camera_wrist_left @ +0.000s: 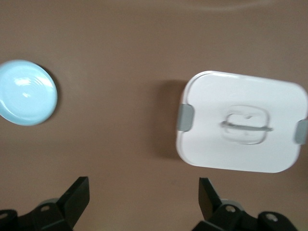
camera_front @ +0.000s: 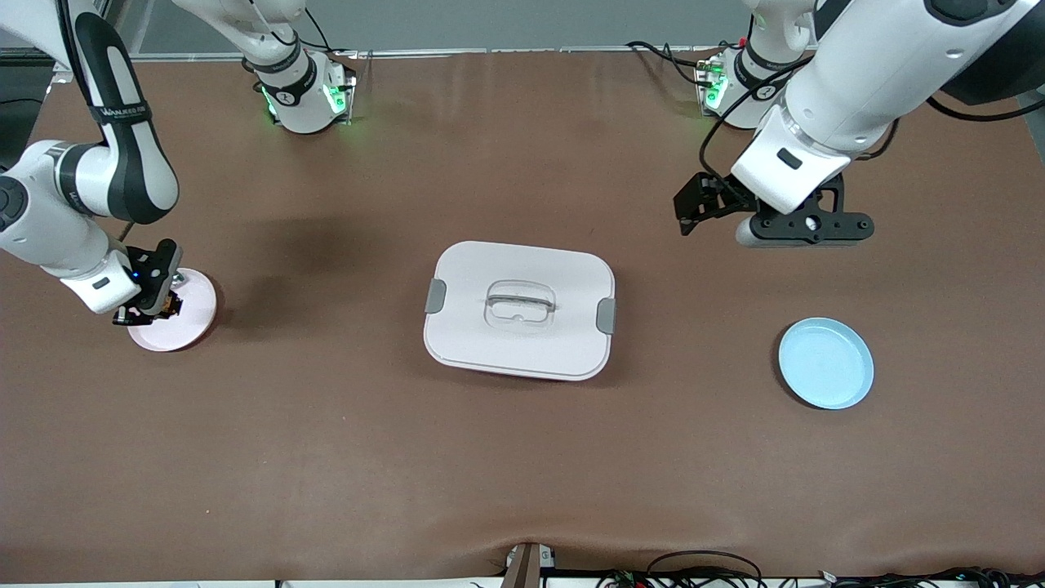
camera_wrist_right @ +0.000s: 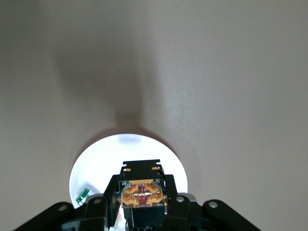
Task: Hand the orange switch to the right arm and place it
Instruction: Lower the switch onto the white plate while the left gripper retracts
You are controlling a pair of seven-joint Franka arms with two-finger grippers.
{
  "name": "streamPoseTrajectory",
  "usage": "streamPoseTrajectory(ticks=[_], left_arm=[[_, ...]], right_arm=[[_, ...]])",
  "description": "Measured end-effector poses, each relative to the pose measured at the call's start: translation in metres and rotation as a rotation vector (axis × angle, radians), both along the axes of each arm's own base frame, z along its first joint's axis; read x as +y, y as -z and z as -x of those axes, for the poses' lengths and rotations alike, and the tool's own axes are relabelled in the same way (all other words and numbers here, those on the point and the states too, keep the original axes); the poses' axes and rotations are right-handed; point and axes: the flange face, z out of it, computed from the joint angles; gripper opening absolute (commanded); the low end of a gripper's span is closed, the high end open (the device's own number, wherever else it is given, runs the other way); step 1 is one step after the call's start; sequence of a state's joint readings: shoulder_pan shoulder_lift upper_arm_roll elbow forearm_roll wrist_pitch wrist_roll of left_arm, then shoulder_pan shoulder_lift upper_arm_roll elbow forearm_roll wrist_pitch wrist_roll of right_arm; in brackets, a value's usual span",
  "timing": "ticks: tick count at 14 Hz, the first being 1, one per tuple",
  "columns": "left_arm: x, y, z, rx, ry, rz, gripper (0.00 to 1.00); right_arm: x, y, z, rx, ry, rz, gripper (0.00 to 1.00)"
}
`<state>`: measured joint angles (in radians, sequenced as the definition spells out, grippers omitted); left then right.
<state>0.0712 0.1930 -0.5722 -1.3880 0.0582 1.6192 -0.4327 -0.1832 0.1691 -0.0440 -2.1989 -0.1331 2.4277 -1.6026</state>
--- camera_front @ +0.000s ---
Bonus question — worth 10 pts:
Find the pink plate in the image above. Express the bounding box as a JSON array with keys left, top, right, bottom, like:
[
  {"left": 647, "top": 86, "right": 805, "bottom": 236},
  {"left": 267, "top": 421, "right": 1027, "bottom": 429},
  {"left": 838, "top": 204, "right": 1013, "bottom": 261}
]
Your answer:
[{"left": 127, "top": 268, "right": 219, "bottom": 353}]

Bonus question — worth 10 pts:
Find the light blue plate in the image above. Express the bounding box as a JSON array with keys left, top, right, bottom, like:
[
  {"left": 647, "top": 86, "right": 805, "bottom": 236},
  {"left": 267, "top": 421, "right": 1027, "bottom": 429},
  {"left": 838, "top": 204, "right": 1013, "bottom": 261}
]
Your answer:
[{"left": 777, "top": 317, "right": 875, "bottom": 411}]

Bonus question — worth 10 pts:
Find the white lidded storage box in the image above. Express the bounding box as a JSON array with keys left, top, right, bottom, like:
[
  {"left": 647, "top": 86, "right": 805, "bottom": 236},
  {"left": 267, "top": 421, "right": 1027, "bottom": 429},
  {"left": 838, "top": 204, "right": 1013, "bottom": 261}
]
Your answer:
[{"left": 423, "top": 240, "right": 617, "bottom": 382}]

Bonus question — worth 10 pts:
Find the black left base cable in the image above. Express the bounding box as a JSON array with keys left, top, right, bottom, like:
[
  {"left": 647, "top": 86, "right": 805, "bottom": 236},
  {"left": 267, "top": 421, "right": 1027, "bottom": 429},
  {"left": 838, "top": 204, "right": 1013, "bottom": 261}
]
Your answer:
[{"left": 627, "top": 41, "right": 723, "bottom": 87}]

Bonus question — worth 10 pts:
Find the black base cable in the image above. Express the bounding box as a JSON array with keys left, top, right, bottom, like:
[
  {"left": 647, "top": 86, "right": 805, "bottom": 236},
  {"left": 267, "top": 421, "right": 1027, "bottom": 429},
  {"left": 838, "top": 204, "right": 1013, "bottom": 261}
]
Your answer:
[
  {"left": 278, "top": 8, "right": 360, "bottom": 58},
  {"left": 627, "top": 41, "right": 723, "bottom": 87}
]

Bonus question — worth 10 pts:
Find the aluminium frame profile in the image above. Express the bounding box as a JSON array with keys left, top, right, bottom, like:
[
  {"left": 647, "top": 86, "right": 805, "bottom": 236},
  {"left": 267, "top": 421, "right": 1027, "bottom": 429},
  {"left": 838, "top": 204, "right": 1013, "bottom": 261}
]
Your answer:
[{"left": 0, "top": 45, "right": 66, "bottom": 70}]

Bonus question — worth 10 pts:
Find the black right base cable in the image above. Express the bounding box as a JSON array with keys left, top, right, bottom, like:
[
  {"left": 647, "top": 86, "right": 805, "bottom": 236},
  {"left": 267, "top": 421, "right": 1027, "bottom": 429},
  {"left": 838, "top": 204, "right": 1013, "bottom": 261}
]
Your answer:
[{"left": 278, "top": 8, "right": 360, "bottom": 58}]

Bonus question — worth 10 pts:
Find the black looped cable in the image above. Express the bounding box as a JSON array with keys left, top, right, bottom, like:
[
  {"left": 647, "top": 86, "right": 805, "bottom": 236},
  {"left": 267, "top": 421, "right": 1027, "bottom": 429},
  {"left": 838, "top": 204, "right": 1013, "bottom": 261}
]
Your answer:
[{"left": 647, "top": 551, "right": 764, "bottom": 588}]

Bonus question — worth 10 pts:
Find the brown post with bracket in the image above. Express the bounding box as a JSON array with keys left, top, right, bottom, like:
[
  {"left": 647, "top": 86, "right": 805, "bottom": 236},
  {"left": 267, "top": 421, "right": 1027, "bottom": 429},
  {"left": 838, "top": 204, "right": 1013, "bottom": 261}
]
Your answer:
[{"left": 500, "top": 541, "right": 558, "bottom": 588}]

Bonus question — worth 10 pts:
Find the black cable bundle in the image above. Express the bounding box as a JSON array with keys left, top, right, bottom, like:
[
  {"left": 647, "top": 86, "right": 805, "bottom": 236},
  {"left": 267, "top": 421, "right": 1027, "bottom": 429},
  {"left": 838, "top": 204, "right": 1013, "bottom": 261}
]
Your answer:
[{"left": 816, "top": 566, "right": 1045, "bottom": 588}]

